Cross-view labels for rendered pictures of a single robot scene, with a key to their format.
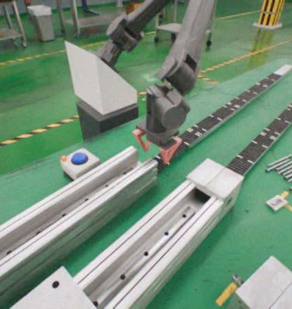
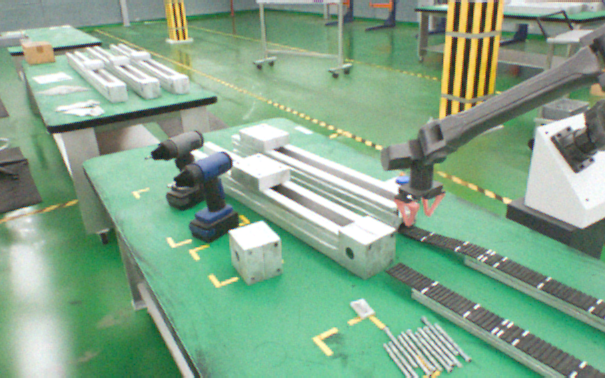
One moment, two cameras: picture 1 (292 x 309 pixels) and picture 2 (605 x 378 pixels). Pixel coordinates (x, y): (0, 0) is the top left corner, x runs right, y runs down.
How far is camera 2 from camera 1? 123 cm
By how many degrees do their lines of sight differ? 82
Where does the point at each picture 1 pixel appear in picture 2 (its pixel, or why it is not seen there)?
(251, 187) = (390, 298)
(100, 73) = (537, 151)
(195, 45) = (455, 122)
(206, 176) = (366, 224)
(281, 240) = (315, 298)
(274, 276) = (265, 235)
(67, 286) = (278, 169)
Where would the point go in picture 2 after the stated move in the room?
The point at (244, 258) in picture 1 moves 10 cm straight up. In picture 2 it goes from (301, 271) to (299, 235)
